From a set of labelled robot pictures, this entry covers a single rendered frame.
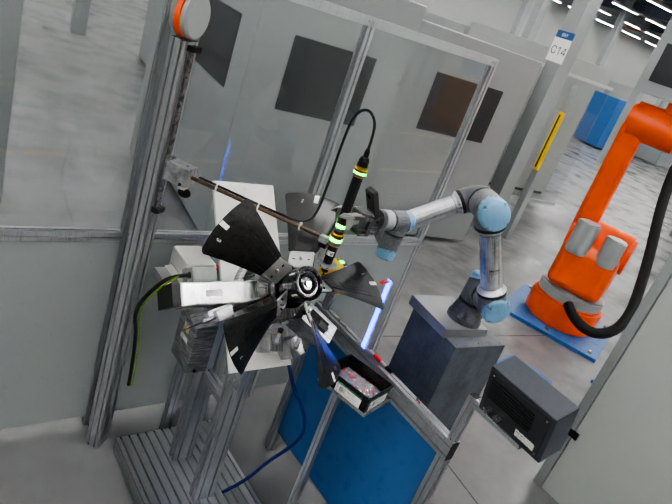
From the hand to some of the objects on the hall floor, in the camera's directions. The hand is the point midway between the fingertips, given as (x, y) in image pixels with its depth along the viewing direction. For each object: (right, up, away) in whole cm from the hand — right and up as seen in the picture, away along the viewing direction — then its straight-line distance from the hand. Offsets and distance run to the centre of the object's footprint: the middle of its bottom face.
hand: (338, 211), depth 200 cm
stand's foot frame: (-66, -118, +63) cm, 148 cm away
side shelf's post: (-83, -100, +88) cm, 157 cm away
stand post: (-60, -122, +56) cm, 148 cm away
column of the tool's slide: (-108, -98, +71) cm, 163 cm away
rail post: (-34, -111, +103) cm, 156 cm away
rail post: (+13, -154, +45) cm, 161 cm away
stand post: (-73, -111, +72) cm, 151 cm away
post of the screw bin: (-24, -133, +62) cm, 149 cm away
